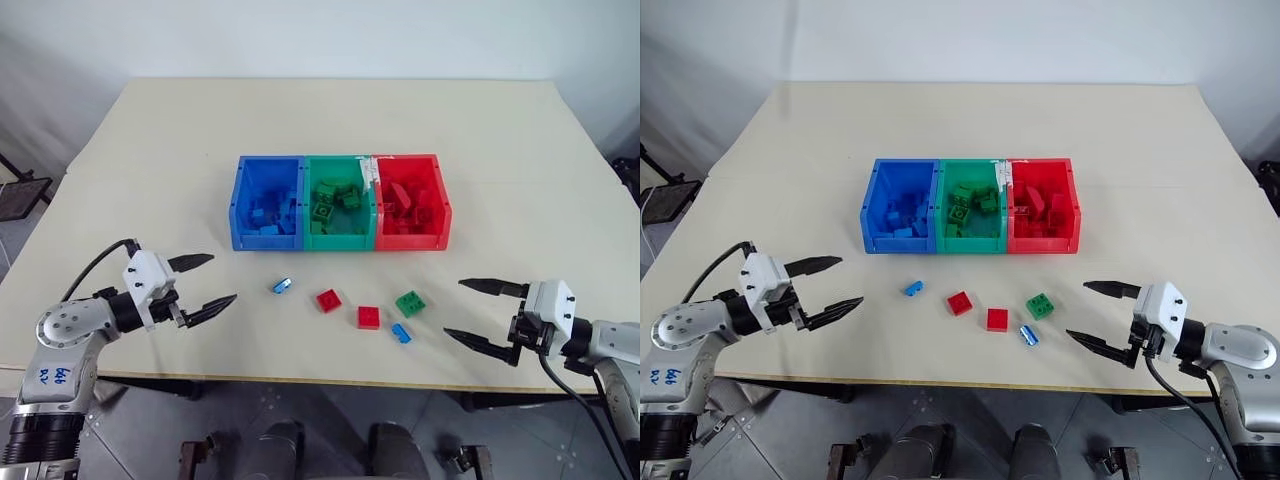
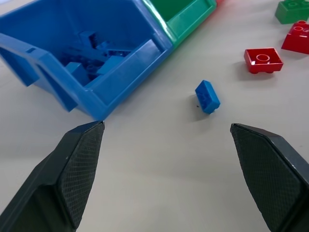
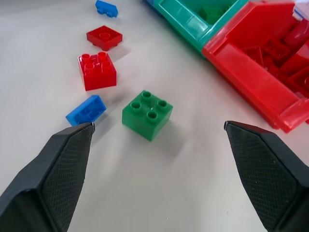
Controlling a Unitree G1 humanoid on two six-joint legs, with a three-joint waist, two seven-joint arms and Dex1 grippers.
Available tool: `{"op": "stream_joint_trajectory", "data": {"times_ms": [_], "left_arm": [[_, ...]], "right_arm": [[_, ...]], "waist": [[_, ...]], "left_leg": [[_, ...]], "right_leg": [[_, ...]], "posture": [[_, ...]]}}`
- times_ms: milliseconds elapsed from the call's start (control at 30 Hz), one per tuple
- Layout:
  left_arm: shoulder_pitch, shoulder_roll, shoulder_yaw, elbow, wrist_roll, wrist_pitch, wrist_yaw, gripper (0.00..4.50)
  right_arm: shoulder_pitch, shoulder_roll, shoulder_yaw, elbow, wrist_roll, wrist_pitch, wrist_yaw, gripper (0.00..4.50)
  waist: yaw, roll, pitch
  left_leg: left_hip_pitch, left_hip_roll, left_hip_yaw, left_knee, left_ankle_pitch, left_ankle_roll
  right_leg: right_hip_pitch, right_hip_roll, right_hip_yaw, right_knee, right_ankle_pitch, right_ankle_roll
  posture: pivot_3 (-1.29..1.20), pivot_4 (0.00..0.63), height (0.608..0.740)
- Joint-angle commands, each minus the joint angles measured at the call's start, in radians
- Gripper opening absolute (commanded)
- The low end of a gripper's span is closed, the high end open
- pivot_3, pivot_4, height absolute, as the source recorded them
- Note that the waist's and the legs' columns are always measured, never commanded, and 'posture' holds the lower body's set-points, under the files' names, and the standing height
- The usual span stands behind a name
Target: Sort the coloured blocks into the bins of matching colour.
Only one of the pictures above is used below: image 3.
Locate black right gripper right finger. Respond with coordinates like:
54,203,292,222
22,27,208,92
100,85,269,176
224,120,309,232

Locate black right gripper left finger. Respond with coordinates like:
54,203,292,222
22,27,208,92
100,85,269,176
0,122,96,232

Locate blue flat toy brick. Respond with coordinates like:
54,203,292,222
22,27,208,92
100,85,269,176
65,94,107,127

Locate red plastic storage bin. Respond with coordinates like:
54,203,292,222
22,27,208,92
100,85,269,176
201,0,309,134

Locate red bricks in bin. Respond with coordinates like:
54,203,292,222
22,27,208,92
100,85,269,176
241,20,309,99

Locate tall red toy brick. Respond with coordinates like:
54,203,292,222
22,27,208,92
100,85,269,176
77,51,117,92

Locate green square toy brick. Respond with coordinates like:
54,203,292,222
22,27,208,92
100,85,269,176
122,89,174,142

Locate flat red toy brick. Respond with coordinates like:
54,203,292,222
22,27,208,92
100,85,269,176
86,25,123,51

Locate white label card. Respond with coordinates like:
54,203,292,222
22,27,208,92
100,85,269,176
291,0,309,20

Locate green plastic storage bin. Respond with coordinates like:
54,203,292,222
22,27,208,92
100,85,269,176
152,0,250,55

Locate blue toy brick with wheels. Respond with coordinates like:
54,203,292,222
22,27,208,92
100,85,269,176
95,0,119,18

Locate blue plastic storage bin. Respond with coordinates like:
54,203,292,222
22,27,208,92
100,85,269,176
142,0,164,18

